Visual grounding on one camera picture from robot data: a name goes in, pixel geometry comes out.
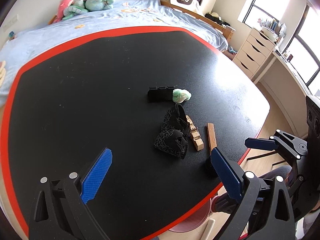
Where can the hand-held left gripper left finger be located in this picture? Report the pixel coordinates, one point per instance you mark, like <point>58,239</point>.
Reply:
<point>97,175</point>

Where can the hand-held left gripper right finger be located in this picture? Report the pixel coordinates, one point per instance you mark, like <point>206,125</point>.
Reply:
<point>226,175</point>

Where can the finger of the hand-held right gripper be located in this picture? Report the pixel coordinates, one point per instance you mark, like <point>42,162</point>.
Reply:
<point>300,182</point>
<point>260,143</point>

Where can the wooden stick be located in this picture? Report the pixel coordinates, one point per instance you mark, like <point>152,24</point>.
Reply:
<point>211,136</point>

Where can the notched wooden block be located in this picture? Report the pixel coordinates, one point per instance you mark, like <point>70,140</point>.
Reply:
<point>195,137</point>

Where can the pink waste bin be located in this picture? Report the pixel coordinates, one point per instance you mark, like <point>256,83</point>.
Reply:
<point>195,220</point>

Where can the black patterned cloth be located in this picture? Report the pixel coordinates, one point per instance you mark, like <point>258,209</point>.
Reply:
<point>172,136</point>

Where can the black plastic box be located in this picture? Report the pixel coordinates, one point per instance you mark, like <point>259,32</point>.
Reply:
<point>160,94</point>

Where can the dark chair leg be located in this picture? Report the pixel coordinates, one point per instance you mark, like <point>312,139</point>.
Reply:
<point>260,155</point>

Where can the white stick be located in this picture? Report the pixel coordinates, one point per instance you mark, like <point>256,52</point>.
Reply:
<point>208,228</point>

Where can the white desk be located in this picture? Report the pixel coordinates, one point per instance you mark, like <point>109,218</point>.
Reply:
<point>287,72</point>

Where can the cream drawer cabinet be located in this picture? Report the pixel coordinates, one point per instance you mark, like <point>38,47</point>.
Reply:
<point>252,52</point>

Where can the white storage container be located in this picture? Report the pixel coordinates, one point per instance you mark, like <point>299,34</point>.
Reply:
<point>268,33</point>

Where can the row of books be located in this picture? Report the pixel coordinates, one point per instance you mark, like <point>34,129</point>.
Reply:
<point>275,25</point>

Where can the black bag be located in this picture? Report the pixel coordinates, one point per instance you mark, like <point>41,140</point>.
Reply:
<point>220,22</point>

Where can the cream sun hat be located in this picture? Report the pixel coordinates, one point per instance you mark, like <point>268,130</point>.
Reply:
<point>215,15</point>

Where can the black framed window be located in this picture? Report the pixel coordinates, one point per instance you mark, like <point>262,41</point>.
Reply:
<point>272,2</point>

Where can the cream plush pillow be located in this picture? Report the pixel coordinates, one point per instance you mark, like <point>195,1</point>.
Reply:
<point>2,73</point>

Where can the light blue bed blanket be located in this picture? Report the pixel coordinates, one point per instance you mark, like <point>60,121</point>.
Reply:
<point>112,17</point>

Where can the small teal cup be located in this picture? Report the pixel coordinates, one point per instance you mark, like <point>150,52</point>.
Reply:
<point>11,34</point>

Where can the striped green plush toy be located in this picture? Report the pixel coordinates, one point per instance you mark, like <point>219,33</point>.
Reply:
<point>75,10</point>

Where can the small dark picture frame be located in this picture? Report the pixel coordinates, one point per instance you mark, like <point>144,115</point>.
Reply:
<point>290,58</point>

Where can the wooden bed frame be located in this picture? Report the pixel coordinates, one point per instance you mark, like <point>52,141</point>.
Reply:
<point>200,16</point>

